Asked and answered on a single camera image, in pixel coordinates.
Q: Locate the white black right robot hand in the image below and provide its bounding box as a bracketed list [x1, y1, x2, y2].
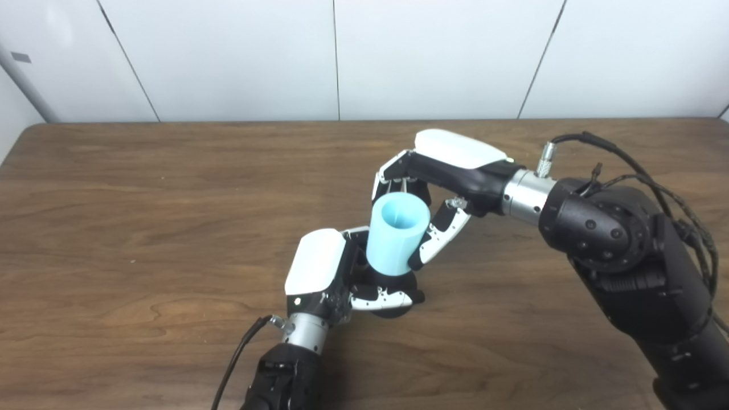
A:
[371, 129, 526, 272]

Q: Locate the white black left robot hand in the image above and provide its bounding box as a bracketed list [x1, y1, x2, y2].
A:
[284, 225, 426, 329]

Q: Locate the black flared nozzle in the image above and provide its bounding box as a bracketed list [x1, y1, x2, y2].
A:
[350, 262, 425, 319]

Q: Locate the light blue cylinder cup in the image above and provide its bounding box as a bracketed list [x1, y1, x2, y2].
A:
[366, 192, 431, 278]

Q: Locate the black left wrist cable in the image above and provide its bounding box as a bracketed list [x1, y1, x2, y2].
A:
[211, 315, 286, 410]

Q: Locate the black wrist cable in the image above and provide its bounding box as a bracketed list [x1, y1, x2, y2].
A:
[211, 315, 286, 410]
[535, 131, 729, 338]

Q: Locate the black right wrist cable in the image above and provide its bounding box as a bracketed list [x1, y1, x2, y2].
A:
[535, 131, 729, 338]

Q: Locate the grey wall corner strip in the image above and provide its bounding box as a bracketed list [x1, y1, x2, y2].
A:
[0, 46, 61, 123]

